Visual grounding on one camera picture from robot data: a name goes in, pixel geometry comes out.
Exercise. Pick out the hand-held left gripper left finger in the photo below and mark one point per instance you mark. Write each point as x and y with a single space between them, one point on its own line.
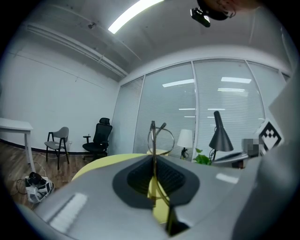
100 206

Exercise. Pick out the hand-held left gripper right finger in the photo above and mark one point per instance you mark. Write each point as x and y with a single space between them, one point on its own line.
215 201

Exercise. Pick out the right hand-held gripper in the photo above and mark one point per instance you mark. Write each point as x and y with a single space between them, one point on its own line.
270 136

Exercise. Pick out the black-framed eyeglasses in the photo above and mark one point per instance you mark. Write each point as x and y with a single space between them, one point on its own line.
153 127

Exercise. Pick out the black cone desk lamp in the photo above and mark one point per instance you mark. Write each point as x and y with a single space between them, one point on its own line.
220 140

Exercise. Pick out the small potted green plant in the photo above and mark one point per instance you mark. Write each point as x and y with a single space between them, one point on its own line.
202 159

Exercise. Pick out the white shade table lamp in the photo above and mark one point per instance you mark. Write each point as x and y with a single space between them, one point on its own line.
185 138

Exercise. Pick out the person's white top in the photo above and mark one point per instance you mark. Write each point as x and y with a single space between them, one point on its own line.
281 187

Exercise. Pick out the black office chair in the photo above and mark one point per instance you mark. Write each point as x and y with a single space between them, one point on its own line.
100 138

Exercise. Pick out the grey chair with black legs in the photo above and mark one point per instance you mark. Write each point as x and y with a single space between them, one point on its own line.
61 134

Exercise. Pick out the white desk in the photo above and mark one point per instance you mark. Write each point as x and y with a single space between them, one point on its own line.
14 125

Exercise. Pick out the ceiling conduit pipe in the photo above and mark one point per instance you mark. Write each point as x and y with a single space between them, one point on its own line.
77 47

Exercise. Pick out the long ceiling light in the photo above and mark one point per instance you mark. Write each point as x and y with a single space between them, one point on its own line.
131 15

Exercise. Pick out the ceiling smoke detector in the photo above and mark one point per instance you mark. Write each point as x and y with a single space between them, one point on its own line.
92 25

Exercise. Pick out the black head-worn camera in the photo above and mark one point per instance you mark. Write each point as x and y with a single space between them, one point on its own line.
200 16

